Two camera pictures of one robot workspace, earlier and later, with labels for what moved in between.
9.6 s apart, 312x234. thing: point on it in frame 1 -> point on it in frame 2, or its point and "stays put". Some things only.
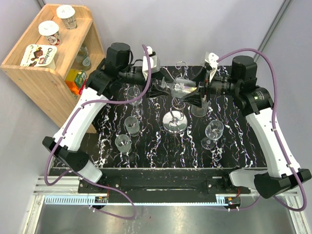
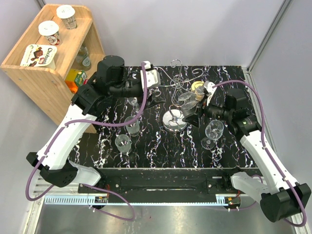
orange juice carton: [74, 79] stays put
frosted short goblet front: [123, 143] stays put
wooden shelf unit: [50, 68] stays put
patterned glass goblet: [180, 87] -> [188, 104]
